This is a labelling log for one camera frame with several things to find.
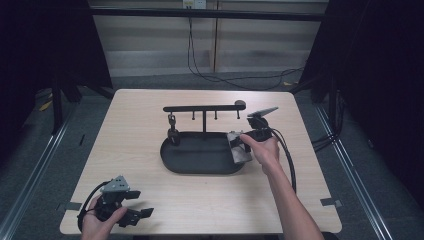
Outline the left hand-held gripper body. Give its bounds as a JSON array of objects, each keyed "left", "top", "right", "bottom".
[{"left": 94, "top": 175, "right": 141, "bottom": 228}]

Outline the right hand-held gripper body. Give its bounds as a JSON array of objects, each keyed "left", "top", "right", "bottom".
[{"left": 245, "top": 106, "right": 280, "bottom": 141}]

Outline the beige patterned key pouch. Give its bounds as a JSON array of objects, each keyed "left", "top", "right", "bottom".
[{"left": 226, "top": 130, "right": 254, "bottom": 165}]

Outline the black key rack with tray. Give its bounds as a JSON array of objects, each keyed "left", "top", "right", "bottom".
[{"left": 159, "top": 99, "right": 249, "bottom": 176}]

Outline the black car key fob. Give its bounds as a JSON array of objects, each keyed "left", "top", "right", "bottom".
[{"left": 167, "top": 112, "right": 182, "bottom": 147}]

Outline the person's right hand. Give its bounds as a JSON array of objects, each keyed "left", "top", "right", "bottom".
[{"left": 239, "top": 133, "right": 281, "bottom": 176}]

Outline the person's left hand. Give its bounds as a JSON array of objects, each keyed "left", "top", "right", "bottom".
[{"left": 80, "top": 195, "right": 128, "bottom": 240}]

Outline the grey tape strip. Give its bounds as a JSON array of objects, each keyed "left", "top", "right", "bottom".
[
  {"left": 319, "top": 197, "right": 343, "bottom": 208},
  {"left": 56, "top": 201, "right": 83, "bottom": 212}
]

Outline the black metal stand leg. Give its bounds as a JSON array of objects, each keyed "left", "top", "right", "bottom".
[{"left": 50, "top": 78, "right": 64, "bottom": 136}]

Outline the yellow floor tape piece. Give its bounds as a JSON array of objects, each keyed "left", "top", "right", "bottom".
[{"left": 38, "top": 99, "right": 54, "bottom": 113}]

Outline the dark curtain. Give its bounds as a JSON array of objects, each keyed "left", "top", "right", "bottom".
[
  {"left": 289, "top": 0, "right": 424, "bottom": 208},
  {"left": 0, "top": 0, "right": 114, "bottom": 161}
]

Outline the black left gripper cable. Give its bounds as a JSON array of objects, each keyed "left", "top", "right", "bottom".
[{"left": 76, "top": 181, "right": 112, "bottom": 232}]

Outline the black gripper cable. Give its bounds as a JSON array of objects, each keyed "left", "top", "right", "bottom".
[
  {"left": 76, "top": 181, "right": 112, "bottom": 232},
  {"left": 268, "top": 127, "right": 298, "bottom": 194}
]

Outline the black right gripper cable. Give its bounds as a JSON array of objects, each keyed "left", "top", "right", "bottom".
[{"left": 268, "top": 127, "right": 298, "bottom": 194}]

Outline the black hanging wall cable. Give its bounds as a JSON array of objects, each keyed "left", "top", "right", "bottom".
[{"left": 186, "top": 6, "right": 305, "bottom": 92}]

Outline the black floor cable bundle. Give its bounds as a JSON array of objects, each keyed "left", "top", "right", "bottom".
[{"left": 311, "top": 89, "right": 346, "bottom": 153}]

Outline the metal floor rail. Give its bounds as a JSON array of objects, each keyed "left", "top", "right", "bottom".
[
  {"left": 314, "top": 104, "right": 396, "bottom": 240},
  {"left": 0, "top": 106, "right": 77, "bottom": 240}
]

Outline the black horizontal frame bar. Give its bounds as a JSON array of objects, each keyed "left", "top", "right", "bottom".
[{"left": 89, "top": 7, "right": 326, "bottom": 22}]

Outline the white wall socket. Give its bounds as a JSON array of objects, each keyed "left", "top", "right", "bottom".
[{"left": 182, "top": 0, "right": 208, "bottom": 10}]

